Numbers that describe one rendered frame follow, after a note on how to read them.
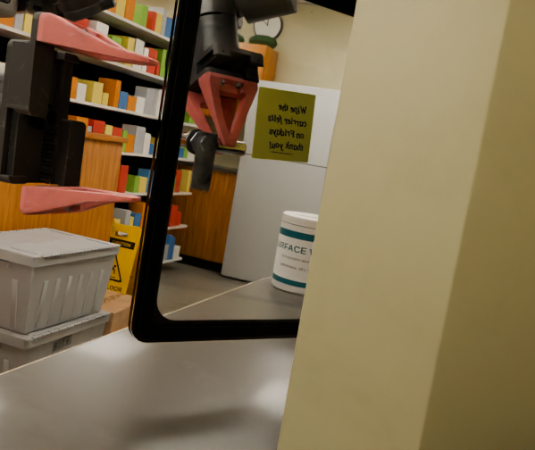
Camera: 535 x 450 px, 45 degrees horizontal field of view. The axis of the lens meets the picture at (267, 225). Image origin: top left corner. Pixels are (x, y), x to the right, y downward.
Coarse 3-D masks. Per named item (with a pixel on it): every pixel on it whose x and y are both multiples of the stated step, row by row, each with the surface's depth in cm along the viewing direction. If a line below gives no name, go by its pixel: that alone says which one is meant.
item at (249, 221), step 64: (256, 0) 66; (192, 64) 63; (256, 64) 67; (320, 64) 71; (192, 128) 64; (256, 128) 68; (320, 128) 73; (192, 192) 66; (256, 192) 70; (320, 192) 75; (192, 256) 67; (256, 256) 72
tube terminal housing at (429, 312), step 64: (384, 0) 48; (448, 0) 47; (512, 0) 46; (384, 64) 49; (448, 64) 47; (512, 64) 47; (384, 128) 49; (448, 128) 47; (512, 128) 48; (384, 192) 49; (448, 192) 48; (512, 192) 49; (320, 256) 51; (384, 256) 49; (448, 256) 48; (512, 256) 50; (320, 320) 51; (384, 320) 50; (448, 320) 48; (512, 320) 51; (320, 384) 52; (384, 384) 50; (448, 384) 49; (512, 384) 52; (320, 448) 52; (384, 448) 50; (448, 448) 51; (512, 448) 54
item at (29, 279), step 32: (0, 256) 253; (32, 256) 248; (64, 256) 264; (96, 256) 286; (0, 288) 257; (32, 288) 253; (64, 288) 273; (96, 288) 296; (0, 320) 259; (32, 320) 259; (64, 320) 280
